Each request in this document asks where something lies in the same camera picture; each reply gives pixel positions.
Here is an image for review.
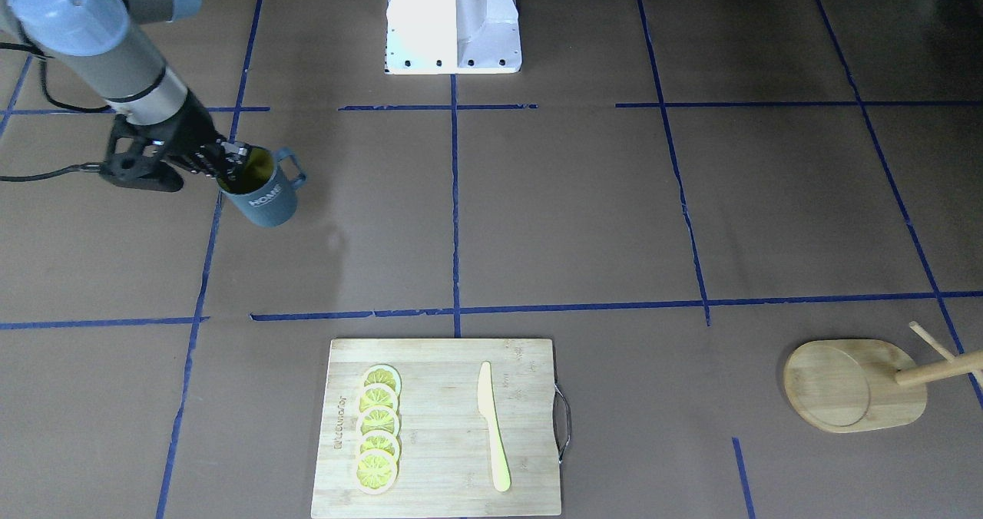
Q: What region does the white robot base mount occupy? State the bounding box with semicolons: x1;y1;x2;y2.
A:
384;0;523;75

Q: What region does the wooden mug rack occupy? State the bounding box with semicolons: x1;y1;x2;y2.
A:
782;321;982;434

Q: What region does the bamboo cutting board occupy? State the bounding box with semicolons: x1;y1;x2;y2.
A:
310;338;562;518

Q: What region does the lemon slice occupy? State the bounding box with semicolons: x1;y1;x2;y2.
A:
358;429;402;462
362;364;402;395
356;405;401;436
358;383;399;413
355;449;399;495

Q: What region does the yellow plastic knife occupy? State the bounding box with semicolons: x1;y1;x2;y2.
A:
477;361;511;492

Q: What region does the blue ceramic mug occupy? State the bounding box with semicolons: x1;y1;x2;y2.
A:
218;146;306;227

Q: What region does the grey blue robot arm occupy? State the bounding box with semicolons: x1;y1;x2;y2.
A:
2;0;253;191

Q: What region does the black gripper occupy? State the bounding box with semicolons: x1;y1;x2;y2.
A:
132;93;250;182

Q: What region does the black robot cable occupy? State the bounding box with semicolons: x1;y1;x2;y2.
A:
0;43;116;183

